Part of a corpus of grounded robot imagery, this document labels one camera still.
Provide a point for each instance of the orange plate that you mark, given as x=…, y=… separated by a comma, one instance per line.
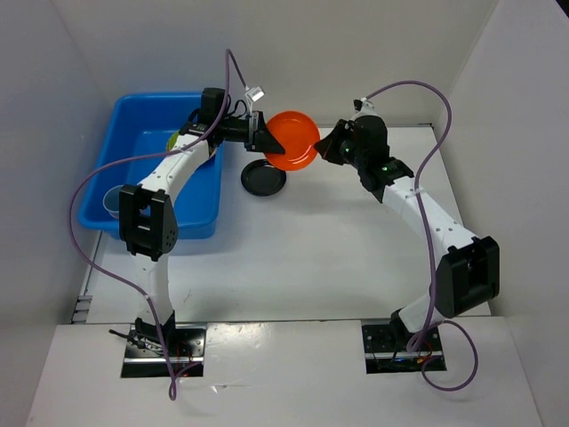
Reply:
x=297, y=133

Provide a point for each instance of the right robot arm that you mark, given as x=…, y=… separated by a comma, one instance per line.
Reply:
x=466, y=267

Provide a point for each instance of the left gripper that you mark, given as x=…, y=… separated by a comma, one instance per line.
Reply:
x=260, y=138

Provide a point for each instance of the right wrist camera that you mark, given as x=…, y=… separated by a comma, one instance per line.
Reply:
x=363, y=107

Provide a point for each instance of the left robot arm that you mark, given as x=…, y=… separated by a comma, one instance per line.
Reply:
x=147, y=222

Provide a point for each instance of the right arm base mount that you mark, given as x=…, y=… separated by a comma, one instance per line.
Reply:
x=384, y=354

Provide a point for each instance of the blue cup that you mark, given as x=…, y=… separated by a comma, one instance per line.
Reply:
x=110, y=201

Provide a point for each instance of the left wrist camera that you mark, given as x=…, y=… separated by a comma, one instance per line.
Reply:
x=254, y=94

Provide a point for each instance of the green plate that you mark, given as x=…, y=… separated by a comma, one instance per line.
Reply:
x=172, y=142

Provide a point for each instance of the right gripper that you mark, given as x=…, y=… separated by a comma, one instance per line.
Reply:
x=326, y=147

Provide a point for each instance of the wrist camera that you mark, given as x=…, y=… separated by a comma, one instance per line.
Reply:
x=363, y=107
x=254, y=94

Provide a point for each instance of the black plate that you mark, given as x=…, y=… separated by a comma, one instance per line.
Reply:
x=261, y=179

